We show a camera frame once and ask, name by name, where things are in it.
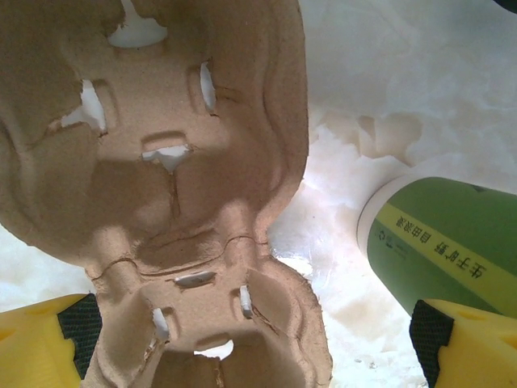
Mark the brown pulp cup carrier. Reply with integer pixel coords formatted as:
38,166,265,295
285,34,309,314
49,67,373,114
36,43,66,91
0,0,334,388

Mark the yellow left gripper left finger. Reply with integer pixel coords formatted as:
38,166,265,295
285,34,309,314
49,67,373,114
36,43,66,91
0,293,102,388

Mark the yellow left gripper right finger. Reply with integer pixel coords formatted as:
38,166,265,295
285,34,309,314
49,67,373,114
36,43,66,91
408,297,517,388

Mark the green paper cup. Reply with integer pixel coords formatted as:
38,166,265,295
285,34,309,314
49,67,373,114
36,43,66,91
355,175,517,324

